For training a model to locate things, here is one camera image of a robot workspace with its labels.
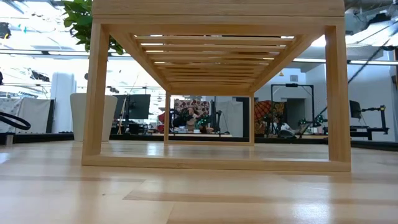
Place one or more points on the black aluminium table frame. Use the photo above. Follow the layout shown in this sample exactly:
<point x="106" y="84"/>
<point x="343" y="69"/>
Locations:
<point x="46" y="137"/>

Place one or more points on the green leafy potted plant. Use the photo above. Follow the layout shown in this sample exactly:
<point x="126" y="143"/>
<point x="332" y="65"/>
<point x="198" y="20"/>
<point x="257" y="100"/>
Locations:
<point x="79" y="18"/>

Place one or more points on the red patterned cloth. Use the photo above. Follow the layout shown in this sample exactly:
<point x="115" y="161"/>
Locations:
<point x="192" y="105"/>

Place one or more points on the white round plant pot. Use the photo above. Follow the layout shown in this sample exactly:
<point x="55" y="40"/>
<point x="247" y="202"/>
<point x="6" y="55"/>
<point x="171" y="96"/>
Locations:
<point x="76" y="115"/>

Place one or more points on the black computer monitor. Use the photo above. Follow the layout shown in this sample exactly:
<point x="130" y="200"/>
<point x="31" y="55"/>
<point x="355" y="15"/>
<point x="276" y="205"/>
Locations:
<point x="136" y="106"/>

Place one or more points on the black metal stand frame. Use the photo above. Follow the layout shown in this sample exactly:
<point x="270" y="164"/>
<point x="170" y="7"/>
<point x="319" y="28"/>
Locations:
<point x="292" y="85"/>

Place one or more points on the orange patterned cloth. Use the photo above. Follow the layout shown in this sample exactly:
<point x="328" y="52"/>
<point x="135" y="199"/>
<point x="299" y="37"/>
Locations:
<point x="269" y="112"/>

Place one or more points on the white fabric partition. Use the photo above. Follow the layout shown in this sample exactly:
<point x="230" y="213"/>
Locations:
<point x="34" y="115"/>

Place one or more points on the wooden slatted rack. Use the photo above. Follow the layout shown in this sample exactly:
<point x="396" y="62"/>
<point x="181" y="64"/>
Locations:
<point x="217" y="12"/>

